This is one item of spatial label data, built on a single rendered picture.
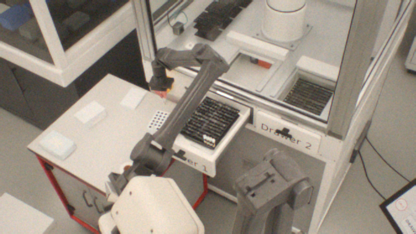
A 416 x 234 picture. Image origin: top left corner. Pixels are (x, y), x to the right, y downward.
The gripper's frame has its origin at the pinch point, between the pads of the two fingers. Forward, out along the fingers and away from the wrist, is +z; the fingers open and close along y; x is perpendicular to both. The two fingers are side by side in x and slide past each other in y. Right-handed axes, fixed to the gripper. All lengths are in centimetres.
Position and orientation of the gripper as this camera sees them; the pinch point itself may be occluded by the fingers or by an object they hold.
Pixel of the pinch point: (163, 96)
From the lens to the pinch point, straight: 196.6
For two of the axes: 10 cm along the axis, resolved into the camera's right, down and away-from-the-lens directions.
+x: -2.1, 7.2, -6.6
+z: 0.6, 6.8, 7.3
